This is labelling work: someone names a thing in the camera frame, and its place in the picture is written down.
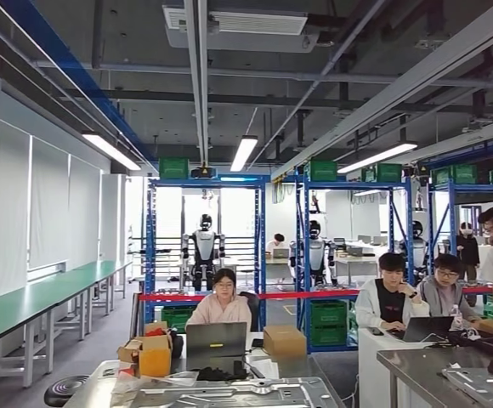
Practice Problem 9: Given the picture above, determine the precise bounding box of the white ceiling air conditioner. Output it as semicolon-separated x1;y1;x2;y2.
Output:
162;4;320;54

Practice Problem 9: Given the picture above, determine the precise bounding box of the black round stool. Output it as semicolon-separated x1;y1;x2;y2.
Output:
43;375;90;408

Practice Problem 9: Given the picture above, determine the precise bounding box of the long ceiling light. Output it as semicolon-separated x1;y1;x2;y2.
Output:
82;132;142;172
230;134;259;173
337;140;418;174

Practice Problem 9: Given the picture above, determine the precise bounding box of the grey ceiling rail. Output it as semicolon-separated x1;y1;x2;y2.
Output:
184;0;210;167

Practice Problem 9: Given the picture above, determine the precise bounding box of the red barrier tape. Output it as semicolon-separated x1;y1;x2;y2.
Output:
137;286;493;303

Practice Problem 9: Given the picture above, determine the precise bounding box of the grey cable tray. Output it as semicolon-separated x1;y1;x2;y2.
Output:
271;0;493;183
392;115;493;166

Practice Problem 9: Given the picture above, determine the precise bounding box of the stainless steel workbench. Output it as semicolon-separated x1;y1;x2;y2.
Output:
375;346;493;408

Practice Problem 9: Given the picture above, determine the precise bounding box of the blue metal shelf rack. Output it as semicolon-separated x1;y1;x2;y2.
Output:
426;178;493;277
295;175;415;354
144;173;270;333

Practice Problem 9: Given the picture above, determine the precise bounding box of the clear water bottle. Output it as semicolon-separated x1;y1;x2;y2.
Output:
449;304;464;332

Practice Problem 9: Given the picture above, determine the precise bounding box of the orange cardboard box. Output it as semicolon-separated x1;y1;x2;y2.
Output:
137;335;173;378

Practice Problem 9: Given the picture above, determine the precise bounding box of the grey laptop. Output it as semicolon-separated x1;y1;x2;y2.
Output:
186;321;247;361

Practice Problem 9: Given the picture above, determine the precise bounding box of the white paper sheet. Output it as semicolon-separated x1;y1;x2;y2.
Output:
248;357;281;379

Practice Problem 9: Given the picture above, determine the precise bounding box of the closed brown cardboard box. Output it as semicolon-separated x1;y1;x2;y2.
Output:
263;325;307;358

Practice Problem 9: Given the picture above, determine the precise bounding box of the black office chair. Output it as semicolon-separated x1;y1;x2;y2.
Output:
238;292;260;333

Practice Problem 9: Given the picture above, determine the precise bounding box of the black yellow hoist trolley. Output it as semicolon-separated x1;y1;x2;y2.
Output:
190;164;217;180

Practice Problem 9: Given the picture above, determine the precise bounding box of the blue overhead rail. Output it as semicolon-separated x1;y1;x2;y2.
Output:
0;0;158;167

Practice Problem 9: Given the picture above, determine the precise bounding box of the white desk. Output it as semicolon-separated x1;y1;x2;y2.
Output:
358;326;405;408

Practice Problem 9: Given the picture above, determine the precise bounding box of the black laptop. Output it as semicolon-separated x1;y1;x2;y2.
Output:
388;316;455;343

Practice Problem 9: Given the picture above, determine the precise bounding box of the silver stamped metal panel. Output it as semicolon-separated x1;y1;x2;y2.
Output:
442;365;493;405
110;376;337;408

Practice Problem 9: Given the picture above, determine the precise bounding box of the small brown cardboard box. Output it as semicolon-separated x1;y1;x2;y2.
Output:
118;339;144;365

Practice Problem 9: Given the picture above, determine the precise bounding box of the green top workbench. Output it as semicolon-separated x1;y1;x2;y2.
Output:
0;258;134;389

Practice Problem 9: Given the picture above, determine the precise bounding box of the black cloth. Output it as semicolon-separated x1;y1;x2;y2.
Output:
195;365;250;383

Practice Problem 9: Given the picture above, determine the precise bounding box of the white roller blind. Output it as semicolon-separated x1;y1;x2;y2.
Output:
30;138;70;269
0;121;30;278
68;155;101;261

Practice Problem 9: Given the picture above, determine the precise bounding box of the white black humanoid robot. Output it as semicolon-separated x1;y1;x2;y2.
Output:
399;220;428;283
181;213;226;292
289;220;339;288

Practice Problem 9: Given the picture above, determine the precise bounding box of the grey office desk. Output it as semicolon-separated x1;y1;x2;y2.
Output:
333;253;389;286

